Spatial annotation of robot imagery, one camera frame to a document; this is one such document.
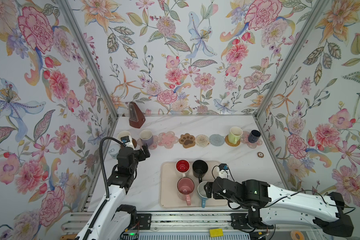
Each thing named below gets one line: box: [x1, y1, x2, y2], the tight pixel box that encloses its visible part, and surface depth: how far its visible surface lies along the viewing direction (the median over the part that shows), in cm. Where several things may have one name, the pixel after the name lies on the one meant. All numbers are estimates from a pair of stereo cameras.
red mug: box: [175, 159, 191, 174], surface depth 88 cm
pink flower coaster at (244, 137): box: [240, 131, 263, 149], surface depth 106 cm
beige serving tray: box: [159, 161, 228, 208], surface depth 84 cm
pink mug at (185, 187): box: [177, 177, 195, 206], surface depth 78 cm
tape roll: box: [290, 230, 305, 240], surface depth 72 cm
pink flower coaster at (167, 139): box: [157, 131, 179, 149], surface depth 109 cm
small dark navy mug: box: [248, 129, 261, 143], surface depth 103 cm
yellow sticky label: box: [209, 228, 224, 238], surface depth 71 cm
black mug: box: [192, 159, 208, 184], surface depth 86 cm
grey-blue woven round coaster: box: [209, 134, 225, 147], surface depth 109 cm
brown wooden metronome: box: [129, 101, 146, 129], surface depth 112 cm
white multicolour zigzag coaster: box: [195, 134, 210, 148], surface depth 108 cm
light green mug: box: [228, 126, 243, 145], surface depth 100 cm
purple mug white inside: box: [139, 129, 154, 146], surface depth 101 cm
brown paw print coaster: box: [178, 133, 196, 149], surface depth 107 cm
